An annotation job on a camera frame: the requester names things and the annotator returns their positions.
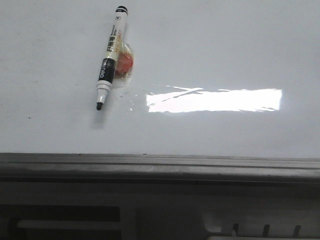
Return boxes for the black white whiteboard marker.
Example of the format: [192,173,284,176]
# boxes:
[96,5,134,111]

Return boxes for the grey under-table rack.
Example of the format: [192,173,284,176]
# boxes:
[0,182,320,240]

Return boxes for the white whiteboard with grey frame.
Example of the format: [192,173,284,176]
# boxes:
[0,0,320,183]

